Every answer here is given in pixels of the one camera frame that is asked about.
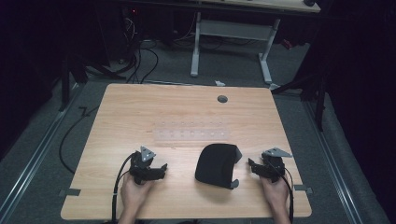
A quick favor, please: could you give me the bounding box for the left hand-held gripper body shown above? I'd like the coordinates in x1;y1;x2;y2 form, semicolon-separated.
128;145;157;186

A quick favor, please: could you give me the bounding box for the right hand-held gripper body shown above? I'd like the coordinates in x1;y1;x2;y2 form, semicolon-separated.
261;147;293;183

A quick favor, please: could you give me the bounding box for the black cap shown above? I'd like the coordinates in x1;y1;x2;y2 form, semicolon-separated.
194;143;244;190

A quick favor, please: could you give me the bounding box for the person's left hand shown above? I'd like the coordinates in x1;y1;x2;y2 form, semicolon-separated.
120;176;154;216

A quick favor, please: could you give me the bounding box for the person's right hand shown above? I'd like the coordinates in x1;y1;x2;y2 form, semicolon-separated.
260;176;290;213

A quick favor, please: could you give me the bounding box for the grey tape piece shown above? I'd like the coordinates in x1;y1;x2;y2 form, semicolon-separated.
293;184;314;194
58;188;82;198

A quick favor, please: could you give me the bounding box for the black metal stand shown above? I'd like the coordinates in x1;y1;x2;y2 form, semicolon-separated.
57;51;127;113
270;69;330;133

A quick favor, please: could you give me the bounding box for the red object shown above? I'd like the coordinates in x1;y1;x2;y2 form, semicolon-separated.
280;38;294;51

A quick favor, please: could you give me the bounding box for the wooden desk top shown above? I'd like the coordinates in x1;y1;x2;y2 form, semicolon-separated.
199;0;321;14

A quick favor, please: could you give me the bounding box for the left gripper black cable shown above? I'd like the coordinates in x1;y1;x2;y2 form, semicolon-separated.
111;153;136;224

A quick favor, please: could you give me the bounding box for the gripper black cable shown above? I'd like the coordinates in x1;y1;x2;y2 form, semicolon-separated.
270;160;295;224
111;153;136;224

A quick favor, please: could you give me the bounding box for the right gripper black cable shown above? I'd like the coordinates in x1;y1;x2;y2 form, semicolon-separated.
270;160;295;224

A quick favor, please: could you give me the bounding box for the metal floor rail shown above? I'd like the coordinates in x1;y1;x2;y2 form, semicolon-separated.
302;98;365;224
0;83;82;220

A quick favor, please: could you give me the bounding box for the black floor cable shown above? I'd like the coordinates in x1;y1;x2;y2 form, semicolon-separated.
58;105;101;175

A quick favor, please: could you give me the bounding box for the black cable bundle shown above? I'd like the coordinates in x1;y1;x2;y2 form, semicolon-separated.
122;15;161;85

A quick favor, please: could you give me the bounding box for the white metal desk frame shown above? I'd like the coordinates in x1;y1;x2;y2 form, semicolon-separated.
190;11;282;86

